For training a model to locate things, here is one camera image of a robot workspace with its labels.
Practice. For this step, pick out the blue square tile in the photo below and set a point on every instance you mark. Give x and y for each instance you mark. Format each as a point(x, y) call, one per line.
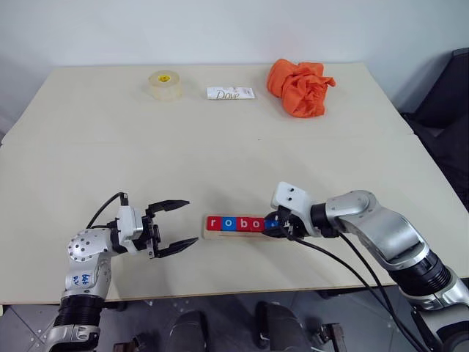
point(271, 223)

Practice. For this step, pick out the clear tape roll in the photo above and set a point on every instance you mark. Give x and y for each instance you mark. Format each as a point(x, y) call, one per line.
point(163, 86)

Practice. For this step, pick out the red blue letter blocks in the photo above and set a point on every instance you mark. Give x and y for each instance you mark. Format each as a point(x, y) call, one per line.
point(227, 235)

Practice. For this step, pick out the dark rounded shape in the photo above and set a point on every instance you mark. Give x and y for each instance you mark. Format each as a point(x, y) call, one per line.
point(188, 331)
point(278, 326)

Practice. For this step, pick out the black chair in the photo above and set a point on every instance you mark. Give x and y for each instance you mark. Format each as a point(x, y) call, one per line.
point(443, 121)

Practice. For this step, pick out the red block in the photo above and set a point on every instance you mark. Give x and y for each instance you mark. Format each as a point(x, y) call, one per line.
point(214, 223)

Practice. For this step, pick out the blue block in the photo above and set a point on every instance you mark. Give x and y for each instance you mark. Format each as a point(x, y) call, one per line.
point(229, 223)

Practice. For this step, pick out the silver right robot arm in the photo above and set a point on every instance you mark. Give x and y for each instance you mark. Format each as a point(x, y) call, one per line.
point(384, 227)

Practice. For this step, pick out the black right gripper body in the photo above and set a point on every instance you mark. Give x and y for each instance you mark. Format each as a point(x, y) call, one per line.
point(298, 225)

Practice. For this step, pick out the orange crumpled cloth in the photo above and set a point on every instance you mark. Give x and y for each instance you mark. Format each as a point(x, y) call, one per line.
point(300, 88)

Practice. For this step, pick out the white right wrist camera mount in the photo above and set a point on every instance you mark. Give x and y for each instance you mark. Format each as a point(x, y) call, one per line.
point(293, 198)

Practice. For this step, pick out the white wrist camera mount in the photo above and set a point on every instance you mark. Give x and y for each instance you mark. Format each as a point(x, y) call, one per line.
point(128, 223)
point(293, 198)

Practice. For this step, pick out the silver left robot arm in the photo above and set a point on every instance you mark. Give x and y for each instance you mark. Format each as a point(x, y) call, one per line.
point(84, 253)

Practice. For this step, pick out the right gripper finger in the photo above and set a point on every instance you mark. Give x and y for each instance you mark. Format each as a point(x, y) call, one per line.
point(280, 233)
point(275, 215)

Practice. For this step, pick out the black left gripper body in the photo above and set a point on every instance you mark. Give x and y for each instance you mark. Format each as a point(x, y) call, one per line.
point(151, 231)

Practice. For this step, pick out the red square tile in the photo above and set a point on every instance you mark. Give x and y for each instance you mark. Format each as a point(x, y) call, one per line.
point(258, 224)
point(244, 223)

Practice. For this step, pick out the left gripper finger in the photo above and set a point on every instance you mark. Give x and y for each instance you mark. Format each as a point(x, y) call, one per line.
point(176, 247)
point(168, 206)

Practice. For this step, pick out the white Dove soap box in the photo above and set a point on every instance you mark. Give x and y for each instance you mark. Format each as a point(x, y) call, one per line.
point(229, 94)

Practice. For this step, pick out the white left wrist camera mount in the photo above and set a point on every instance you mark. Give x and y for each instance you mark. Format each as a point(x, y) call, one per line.
point(128, 223)

